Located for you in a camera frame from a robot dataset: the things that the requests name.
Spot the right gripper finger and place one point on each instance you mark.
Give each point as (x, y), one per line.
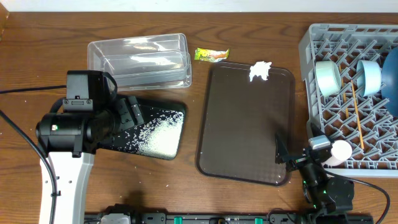
(316, 131)
(281, 152)

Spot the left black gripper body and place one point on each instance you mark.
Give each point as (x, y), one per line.
(125, 121)

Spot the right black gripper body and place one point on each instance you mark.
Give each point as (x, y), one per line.
(309, 173)

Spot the grey dishwasher rack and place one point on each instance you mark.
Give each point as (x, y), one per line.
(347, 44)

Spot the yellow snack wrapper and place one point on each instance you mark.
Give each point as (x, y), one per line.
(212, 56)

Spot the wooden chopstick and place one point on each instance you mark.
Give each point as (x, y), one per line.
(344, 94)
(357, 115)

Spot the white rice pile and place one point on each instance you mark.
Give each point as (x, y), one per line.
(159, 137)

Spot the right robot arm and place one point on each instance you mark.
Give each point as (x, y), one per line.
(331, 197)

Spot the black plastic tray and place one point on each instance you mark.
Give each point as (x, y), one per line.
(146, 105)

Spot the white tissue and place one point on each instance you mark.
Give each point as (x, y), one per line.
(260, 69)

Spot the light blue bowl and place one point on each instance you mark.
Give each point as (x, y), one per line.
(369, 80)

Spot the clear plastic bin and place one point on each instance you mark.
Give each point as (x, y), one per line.
(143, 63)

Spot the dark blue plate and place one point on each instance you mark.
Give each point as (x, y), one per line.
(389, 78)

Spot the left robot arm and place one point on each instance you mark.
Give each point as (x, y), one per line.
(69, 135)

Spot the brown serving tray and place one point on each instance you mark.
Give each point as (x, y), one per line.
(241, 119)

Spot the pink white cup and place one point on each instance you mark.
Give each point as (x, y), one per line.
(340, 152)

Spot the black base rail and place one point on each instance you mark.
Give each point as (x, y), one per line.
(120, 214)

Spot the light green bowl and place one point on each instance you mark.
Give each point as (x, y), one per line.
(328, 77)

